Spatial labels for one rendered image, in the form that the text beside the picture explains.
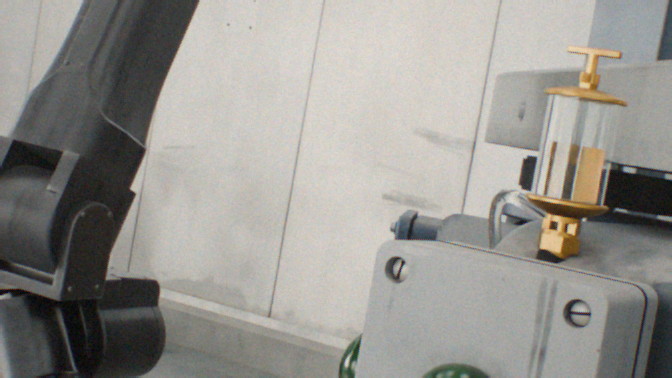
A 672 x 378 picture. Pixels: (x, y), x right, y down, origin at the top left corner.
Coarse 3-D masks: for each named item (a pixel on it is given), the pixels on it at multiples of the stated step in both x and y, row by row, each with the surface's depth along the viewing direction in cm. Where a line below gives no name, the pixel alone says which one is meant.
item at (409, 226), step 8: (400, 216) 88; (408, 216) 88; (416, 216) 95; (424, 216) 95; (392, 224) 88; (400, 224) 88; (408, 224) 88; (416, 224) 88; (424, 224) 88; (432, 224) 89; (400, 232) 88; (408, 232) 88; (416, 232) 88; (424, 232) 88; (432, 232) 88; (424, 240) 88; (432, 240) 88
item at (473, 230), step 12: (456, 216) 86; (468, 216) 85; (444, 228) 86; (456, 228) 85; (468, 228) 85; (480, 228) 85; (504, 228) 84; (444, 240) 86; (456, 240) 85; (468, 240) 85; (480, 240) 85
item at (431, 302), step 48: (384, 288) 38; (432, 288) 38; (480, 288) 37; (528, 288) 36; (576, 288) 35; (624, 288) 37; (384, 336) 38; (432, 336) 38; (480, 336) 37; (528, 336) 36; (576, 336) 35; (624, 336) 36
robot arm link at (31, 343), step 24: (0, 312) 71; (24, 312) 71; (48, 312) 72; (72, 312) 76; (0, 336) 71; (24, 336) 71; (48, 336) 72; (72, 336) 76; (0, 360) 71; (24, 360) 71; (48, 360) 71; (72, 360) 73
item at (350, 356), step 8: (360, 336) 40; (352, 344) 40; (360, 344) 40; (344, 352) 41; (352, 352) 40; (344, 360) 40; (352, 360) 40; (344, 368) 40; (352, 368) 40; (344, 376) 40; (352, 376) 40
